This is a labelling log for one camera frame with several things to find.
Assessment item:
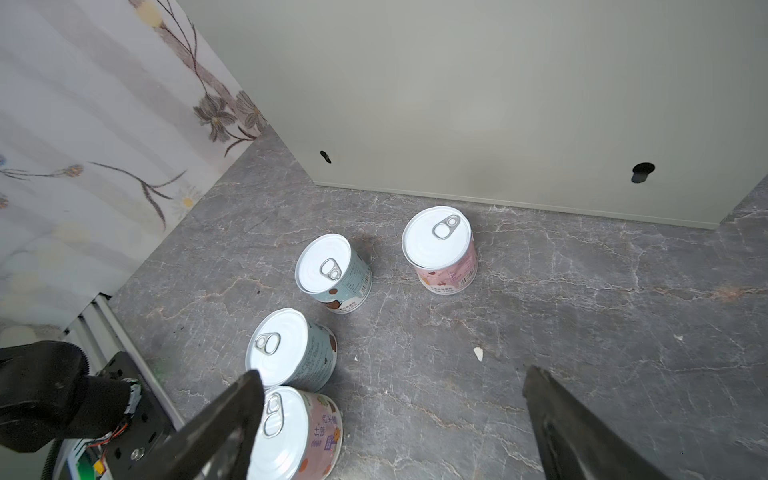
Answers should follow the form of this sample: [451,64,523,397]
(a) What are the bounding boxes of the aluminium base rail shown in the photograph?
[58,293,185,431]

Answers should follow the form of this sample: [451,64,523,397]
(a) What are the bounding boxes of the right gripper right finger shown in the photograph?
[523,366,668,479]

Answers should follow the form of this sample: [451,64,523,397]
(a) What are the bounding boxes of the blue label can lower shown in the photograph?
[245,308,338,392]

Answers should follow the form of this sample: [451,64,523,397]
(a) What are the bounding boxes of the blue label can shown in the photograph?
[245,308,338,392]
[295,233,373,314]

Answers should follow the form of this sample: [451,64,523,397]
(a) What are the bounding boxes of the pink label can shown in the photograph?
[401,206,478,296]

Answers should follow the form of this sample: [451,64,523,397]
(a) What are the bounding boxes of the grey metal cabinet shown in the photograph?
[182,1,767,229]

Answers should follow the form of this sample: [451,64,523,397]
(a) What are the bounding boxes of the purple label can front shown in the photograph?
[247,386,343,480]

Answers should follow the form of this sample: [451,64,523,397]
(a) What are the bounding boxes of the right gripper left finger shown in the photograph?
[119,370,265,479]

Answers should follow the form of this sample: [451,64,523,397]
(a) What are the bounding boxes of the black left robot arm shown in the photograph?
[1,341,142,453]

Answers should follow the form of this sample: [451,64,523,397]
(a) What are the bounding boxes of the blue label can upper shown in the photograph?
[295,233,373,314]

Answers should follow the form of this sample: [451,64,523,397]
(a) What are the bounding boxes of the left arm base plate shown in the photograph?
[87,352,175,479]

